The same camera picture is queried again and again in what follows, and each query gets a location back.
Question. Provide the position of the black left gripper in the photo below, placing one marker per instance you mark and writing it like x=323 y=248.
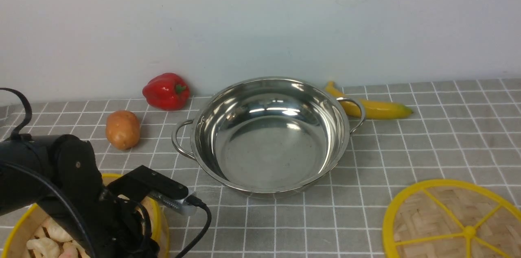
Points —
x=107 y=224

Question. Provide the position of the yellow-rimmed bamboo steamer basket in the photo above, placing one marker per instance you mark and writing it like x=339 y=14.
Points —
x=30 y=227

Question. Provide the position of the yellow-rimmed woven bamboo lid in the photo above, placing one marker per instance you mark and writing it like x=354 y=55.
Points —
x=445 y=218

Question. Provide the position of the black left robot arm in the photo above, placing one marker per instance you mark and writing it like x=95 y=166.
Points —
x=60 y=175

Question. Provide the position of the pink dumpling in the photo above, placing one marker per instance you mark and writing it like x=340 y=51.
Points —
x=71 y=249

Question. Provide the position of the white dumpling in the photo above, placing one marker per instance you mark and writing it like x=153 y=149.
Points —
x=56 y=232
x=46 y=246

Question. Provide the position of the brown potato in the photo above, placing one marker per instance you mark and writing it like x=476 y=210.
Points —
x=123 y=129

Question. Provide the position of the red bell pepper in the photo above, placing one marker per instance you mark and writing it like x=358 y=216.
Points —
x=168 y=92

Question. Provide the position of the yellow banana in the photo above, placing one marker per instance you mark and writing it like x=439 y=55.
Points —
x=378 y=110

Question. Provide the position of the grey white-checked tablecloth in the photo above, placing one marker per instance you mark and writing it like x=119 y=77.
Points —
x=465 y=130

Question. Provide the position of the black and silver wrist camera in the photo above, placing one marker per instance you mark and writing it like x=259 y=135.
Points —
x=144 y=182

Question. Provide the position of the stainless steel two-handled pot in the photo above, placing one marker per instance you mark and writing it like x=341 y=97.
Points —
x=270 y=137

